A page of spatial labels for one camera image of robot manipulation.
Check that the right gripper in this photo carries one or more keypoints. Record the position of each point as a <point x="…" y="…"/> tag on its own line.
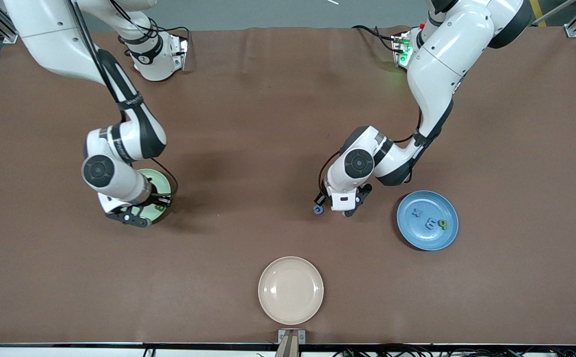
<point x="154" y="198"/>

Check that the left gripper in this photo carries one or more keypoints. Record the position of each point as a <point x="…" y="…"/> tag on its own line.
<point x="324" y="191"/>

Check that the blue foam letter x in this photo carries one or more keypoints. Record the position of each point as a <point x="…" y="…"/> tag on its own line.
<point x="417" y="213"/>

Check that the blue foam letter m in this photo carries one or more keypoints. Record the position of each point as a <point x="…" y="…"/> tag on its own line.
<point x="431" y="224"/>

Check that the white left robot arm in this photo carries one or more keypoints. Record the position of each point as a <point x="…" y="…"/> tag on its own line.
<point x="441" y="64"/>

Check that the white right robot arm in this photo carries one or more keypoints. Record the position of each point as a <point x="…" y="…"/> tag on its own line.
<point x="119" y="183"/>

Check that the blue foam letter e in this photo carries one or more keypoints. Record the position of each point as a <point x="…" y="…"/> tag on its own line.
<point x="315" y="210"/>

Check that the green round plate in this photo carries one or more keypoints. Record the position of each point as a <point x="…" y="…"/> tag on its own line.
<point x="159" y="181"/>

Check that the beige round plate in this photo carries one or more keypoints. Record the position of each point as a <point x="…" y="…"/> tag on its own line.
<point x="290" y="290"/>

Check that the blue round plate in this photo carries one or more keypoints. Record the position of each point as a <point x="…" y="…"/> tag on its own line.
<point x="417" y="235"/>

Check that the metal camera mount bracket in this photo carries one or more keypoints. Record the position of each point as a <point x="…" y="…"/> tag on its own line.
<point x="291" y="342"/>

